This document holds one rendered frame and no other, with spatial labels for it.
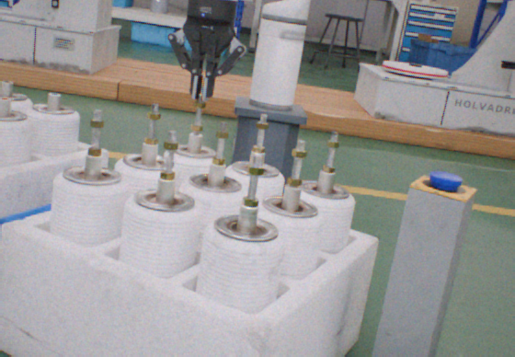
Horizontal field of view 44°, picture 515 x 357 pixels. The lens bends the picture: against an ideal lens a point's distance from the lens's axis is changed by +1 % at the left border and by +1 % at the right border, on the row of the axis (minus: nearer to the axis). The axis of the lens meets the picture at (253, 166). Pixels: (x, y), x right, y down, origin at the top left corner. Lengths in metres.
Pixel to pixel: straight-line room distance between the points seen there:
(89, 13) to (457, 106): 1.65
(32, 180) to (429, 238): 0.66
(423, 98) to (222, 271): 2.24
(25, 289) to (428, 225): 0.52
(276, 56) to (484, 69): 1.95
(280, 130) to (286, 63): 0.13
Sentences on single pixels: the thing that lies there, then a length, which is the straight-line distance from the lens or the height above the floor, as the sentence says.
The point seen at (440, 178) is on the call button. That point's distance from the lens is 0.82.
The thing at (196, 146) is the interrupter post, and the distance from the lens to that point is 1.03.
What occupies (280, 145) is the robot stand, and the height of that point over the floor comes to 0.23.
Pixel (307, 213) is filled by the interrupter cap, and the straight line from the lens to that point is 0.82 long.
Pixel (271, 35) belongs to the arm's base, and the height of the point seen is 0.44.
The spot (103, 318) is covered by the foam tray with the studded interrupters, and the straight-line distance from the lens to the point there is 0.80.
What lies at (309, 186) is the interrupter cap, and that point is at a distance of 0.94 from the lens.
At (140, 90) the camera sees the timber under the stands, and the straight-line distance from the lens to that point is 2.73.
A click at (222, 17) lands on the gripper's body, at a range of 0.98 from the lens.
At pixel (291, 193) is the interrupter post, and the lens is 0.82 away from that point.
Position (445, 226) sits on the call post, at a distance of 0.81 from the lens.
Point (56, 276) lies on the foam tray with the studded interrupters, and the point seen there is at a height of 0.14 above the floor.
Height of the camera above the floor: 0.51
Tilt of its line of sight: 15 degrees down
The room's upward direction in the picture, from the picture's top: 9 degrees clockwise
